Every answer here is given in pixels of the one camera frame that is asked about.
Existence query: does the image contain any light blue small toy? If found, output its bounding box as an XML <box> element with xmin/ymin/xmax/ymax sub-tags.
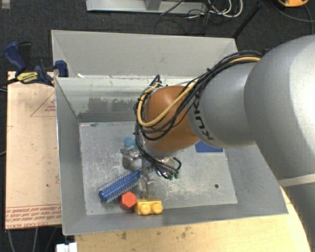
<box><xmin>123</xmin><ymin>136</ymin><xmax>136</xmax><ymax>149</ymax></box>

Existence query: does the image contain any red-orange hexagonal block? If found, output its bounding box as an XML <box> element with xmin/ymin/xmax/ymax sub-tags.
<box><xmin>119</xmin><ymin>192</ymin><xmax>138</xmax><ymax>212</ymax></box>

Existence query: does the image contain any yellow toy brick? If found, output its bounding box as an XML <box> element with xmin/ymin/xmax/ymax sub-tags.
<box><xmin>133</xmin><ymin>197</ymin><xmax>164</xmax><ymax>216</ymax></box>

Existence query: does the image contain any blue bristle hairbrush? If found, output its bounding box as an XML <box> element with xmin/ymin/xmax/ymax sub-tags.
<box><xmin>98</xmin><ymin>169</ymin><xmax>143</xmax><ymax>204</ymax></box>

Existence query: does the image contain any grey metal bin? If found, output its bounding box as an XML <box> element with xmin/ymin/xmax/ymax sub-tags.
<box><xmin>51</xmin><ymin>29</ymin><xmax>289</xmax><ymax>236</ymax></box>

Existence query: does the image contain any blue flat block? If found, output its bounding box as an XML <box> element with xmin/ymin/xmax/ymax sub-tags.
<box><xmin>194</xmin><ymin>140</ymin><xmax>224</xmax><ymax>153</ymax></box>

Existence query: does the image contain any brown cardboard board, red print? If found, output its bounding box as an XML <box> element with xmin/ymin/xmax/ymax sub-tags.
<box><xmin>5</xmin><ymin>71</ymin><xmax>62</xmax><ymax>230</ymax></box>

